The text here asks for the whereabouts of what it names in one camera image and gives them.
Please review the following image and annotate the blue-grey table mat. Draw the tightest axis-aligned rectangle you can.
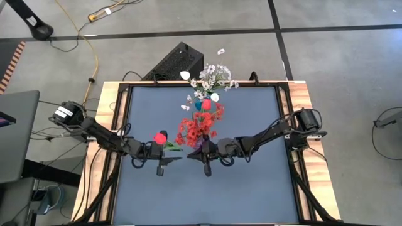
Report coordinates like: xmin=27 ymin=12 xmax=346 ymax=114
xmin=112 ymin=85 xmax=300 ymax=225

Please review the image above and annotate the striped floor mat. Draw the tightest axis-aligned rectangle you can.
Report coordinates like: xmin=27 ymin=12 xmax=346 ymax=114
xmin=0 ymin=40 xmax=26 ymax=95

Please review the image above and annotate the yellow extension cable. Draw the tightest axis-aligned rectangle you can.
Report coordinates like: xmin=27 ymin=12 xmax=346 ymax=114
xmin=55 ymin=0 xmax=100 ymax=117

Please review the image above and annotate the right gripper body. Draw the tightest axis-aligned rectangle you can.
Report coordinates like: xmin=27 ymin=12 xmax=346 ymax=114
xmin=200 ymin=141 xmax=220 ymax=161

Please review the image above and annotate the black floor bar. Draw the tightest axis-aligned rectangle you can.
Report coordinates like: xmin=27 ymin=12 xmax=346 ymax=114
xmin=21 ymin=159 xmax=82 ymax=188

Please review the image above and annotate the grey stand foot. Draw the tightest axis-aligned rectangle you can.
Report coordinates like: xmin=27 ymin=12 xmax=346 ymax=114
xmin=374 ymin=111 xmax=402 ymax=129

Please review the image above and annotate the dark screen device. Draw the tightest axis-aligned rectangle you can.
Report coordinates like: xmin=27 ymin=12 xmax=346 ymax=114
xmin=0 ymin=111 xmax=17 ymax=129

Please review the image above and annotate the black stand base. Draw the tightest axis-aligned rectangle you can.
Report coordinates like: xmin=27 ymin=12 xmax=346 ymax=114
xmin=4 ymin=0 xmax=55 ymax=41

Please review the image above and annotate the red blossom spray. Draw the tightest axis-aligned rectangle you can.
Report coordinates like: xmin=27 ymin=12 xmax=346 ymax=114
xmin=193 ymin=102 xmax=226 ymax=127
xmin=174 ymin=116 xmax=219 ymax=149

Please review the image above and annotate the white blossom spray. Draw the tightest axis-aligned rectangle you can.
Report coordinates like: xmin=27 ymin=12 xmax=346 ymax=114
xmin=180 ymin=78 xmax=205 ymax=112
xmin=198 ymin=48 xmax=240 ymax=95

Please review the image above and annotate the black computer tower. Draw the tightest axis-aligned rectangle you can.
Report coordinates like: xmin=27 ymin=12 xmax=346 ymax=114
xmin=140 ymin=41 xmax=205 ymax=82

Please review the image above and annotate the yellow plug cord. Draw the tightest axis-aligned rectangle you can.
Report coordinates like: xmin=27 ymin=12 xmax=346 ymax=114
xmin=87 ymin=0 xmax=126 ymax=23

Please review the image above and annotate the black cable loop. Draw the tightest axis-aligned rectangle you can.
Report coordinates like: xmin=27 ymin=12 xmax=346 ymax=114
xmin=371 ymin=106 xmax=402 ymax=161

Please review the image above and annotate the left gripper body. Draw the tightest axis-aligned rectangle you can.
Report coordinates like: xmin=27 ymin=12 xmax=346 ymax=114
xmin=138 ymin=141 xmax=165 ymax=161

